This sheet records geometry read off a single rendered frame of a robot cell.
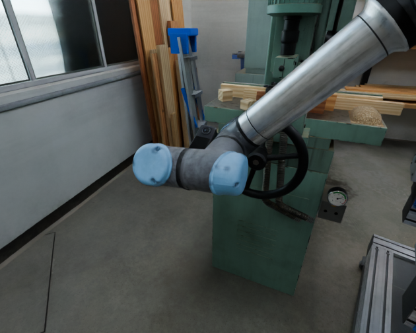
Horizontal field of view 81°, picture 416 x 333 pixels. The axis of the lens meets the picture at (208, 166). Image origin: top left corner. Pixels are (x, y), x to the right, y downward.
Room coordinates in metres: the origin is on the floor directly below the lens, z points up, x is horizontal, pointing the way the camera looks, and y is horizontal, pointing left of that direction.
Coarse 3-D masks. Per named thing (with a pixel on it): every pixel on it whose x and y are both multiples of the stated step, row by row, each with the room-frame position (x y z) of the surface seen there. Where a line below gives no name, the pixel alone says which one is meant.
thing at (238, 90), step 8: (224, 88) 1.08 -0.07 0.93; (232, 88) 1.06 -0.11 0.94; (240, 88) 1.05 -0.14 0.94; (248, 88) 1.04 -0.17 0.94; (256, 88) 1.02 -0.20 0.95; (264, 88) 1.01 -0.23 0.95; (232, 96) 1.06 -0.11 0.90; (240, 96) 1.05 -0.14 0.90; (344, 96) 0.89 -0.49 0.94; (352, 96) 0.88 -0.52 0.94; (360, 96) 0.87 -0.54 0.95; (368, 96) 0.86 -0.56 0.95; (376, 96) 0.86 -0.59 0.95
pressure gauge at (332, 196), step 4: (332, 188) 0.68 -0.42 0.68; (336, 188) 0.68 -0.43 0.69; (340, 188) 0.67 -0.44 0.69; (328, 192) 0.68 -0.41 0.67; (332, 192) 0.67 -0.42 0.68; (336, 192) 0.66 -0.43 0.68; (340, 192) 0.66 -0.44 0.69; (344, 192) 0.66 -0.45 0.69; (328, 196) 0.67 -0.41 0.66; (332, 196) 0.67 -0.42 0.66; (336, 196) 0.66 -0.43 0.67; (340, 196) 0.66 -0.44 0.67; (344, 196) 0.65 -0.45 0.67; (328, 200) 0.67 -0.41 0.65; (332, 200) 0.66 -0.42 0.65; (336, 200) 0.66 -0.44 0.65; (340, 200) 0.66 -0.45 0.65; (344, 200) 0.65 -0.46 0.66; (332, 204) 0.66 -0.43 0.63; (336, 204) 0.66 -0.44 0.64; (340, 204) 0.65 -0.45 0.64; (344, 204) 0.65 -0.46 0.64
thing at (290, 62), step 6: (276, 60) 0.94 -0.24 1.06; (282, 60) 0.93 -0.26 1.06; (288, 60) 0.92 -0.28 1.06; (294, 60) 0.91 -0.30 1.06; (276, 66) 0.94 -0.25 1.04; (288, 66) 0.92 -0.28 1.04; (294, 66) 0.92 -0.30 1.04; (276, 72) 0.94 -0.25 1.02; (282, 72) 0.93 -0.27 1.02; (288, 72) 0.92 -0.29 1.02; (282, 78) 0.93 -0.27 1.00
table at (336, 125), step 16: (208, 112) 0.92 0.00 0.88; (224, 112) 0.89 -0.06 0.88; (240, 112) 0.87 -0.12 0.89; (336, 112) 0.84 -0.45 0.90; (304, 128) 0.76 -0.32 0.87; (320, 128) 0.76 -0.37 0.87; (336, 128) 0.74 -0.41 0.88; (352, 128) 0.72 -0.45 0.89; (368, 128) 0.70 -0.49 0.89; (384, 128) 0.69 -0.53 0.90; (368, 144) 0.70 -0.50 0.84
